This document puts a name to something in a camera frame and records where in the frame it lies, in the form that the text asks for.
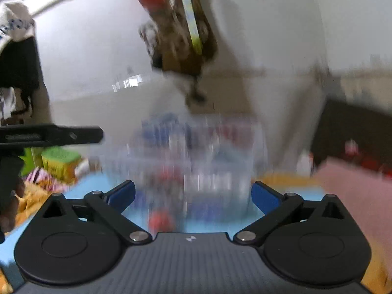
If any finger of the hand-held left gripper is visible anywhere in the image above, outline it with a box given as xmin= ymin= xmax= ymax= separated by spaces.
xmin=0 ymin=124 xmax=104 ymax=147

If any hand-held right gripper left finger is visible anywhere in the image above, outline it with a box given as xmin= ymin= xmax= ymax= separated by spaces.
xmin=40 ymin=180 xmax=154 ymax=245

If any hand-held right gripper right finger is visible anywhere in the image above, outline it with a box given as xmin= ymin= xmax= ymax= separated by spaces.
xmin=233 ymin=181 xmax=348 ymax=246

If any round red snack packet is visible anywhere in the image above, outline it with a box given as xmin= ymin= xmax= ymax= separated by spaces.
xmin=148 ymin=209 xmax=176 ymax=233

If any clear plastic basket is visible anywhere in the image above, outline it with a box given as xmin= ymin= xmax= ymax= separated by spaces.
xmin=101 ymin=113 xmax=268 ymax=222

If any green and yellow box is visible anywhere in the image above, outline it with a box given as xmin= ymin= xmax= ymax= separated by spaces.
xmin=41 ymin=147 xmax=83 ymax=182

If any pink striped snack packet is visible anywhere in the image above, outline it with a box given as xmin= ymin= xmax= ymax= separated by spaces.
xmin=26 ymin=167 xmax=74 ymax=194

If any dark hanging cloth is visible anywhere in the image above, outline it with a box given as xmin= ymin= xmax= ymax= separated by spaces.
xmin=0 ymin=36 xmax=42 ymax=121

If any pink cloth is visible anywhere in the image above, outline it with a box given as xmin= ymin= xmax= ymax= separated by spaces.
xmin=315 ymin=156 xmax=392 ymax=253

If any dark furniture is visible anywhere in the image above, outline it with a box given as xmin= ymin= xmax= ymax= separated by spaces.
xmin=309 ymin=98 xmax=392 ymax=176

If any white hanging cloth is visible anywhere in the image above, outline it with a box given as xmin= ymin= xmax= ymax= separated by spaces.
xmin=0 ymin=1 xmax=36 ymax=51

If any brown hanging bag with ropes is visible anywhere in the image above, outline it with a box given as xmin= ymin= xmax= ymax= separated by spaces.
xmin=138 ymin=0 xmax=219 ymax=78

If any yellow-green lanyard strap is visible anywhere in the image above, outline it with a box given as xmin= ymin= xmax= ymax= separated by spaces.
xmin=177 ymin=0 xmax=203 ymax=55

